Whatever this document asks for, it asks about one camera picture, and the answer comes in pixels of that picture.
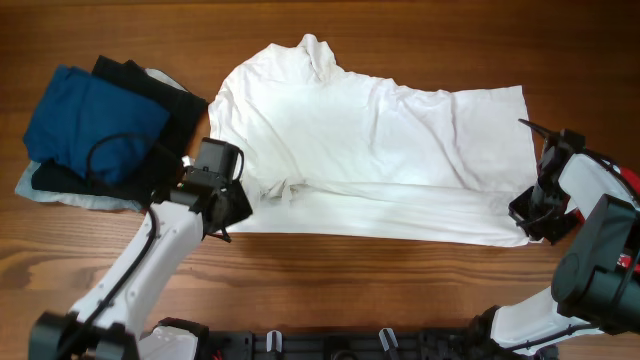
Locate black folded garment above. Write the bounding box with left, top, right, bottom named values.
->
left=30, top=54, right=210, bottom=204

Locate white t-shirt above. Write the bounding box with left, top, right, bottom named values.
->
left=208, top=34, right=537, bottom=247

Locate red t-shirt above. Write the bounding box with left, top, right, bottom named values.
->
left=574, top=166, right=639, bottom=270

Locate blue folded garment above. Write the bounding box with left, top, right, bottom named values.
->
left=23, top=65, right=170, bottom=184

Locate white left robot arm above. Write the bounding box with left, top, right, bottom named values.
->
left=28, top=166, right=252, bottom=359

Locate light grey folded garment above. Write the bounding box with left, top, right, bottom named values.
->
left=13, top=67, right=189, bottom=213

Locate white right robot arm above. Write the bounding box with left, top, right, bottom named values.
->
left=465, top=151, right=639, bottom=359

